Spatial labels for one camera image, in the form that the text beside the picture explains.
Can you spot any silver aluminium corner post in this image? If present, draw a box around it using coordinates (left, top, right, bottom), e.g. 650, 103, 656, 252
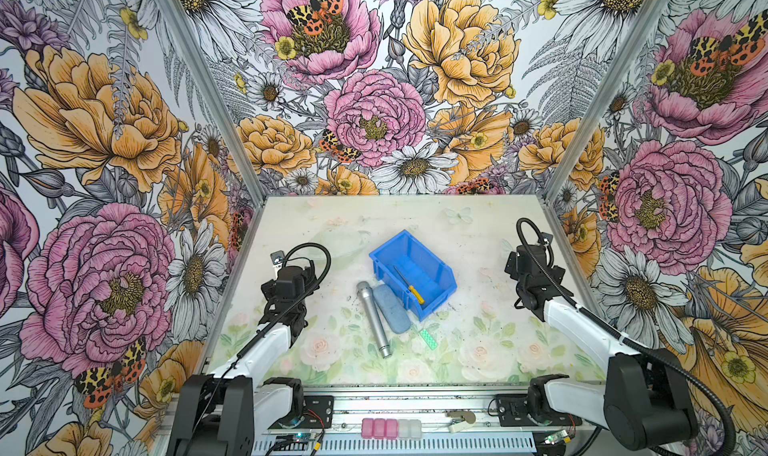
156, 0, 265, 209

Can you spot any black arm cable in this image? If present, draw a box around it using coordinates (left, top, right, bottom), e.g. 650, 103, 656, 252
515, 217, 737, 456
191, 242, 332, 433

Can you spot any yellow-handled screwdriver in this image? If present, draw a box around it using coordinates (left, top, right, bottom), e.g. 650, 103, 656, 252
393, 266, 425, 306

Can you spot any blue plastic bin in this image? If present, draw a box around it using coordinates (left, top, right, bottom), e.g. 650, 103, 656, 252
369, 230, 458, 322

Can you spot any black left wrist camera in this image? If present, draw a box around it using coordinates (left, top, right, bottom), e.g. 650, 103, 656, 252
275, 265, 316, 292

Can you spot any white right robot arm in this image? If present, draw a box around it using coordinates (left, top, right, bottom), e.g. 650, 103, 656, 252
505, 246, 698, 450

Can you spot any silver right corner post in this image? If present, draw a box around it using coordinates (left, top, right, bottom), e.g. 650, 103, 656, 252
541, 0, 671, 204

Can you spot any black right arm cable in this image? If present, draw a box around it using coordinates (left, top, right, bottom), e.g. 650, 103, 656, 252
515, 217, 737, 456

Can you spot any small green perforated strip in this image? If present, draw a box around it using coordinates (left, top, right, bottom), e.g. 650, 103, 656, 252
419, 329, 439, 351

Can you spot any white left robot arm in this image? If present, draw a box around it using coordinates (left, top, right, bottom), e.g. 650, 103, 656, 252
166, 275, 319, 455

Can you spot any pink and white button block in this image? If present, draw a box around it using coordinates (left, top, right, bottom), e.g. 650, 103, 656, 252
361, 418, 423, 440

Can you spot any silver metal cylinder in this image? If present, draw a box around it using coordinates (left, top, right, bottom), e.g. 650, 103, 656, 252
356, 281, 392, 359

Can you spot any blue-grey oval case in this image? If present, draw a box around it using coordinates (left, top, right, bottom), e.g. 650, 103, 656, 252
373, 284, 411, 334

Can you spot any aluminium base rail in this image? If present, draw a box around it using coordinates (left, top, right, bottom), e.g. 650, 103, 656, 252
251, 386, 577, 456

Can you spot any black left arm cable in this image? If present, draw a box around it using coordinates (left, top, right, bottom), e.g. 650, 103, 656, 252
191, 242, 332, 433

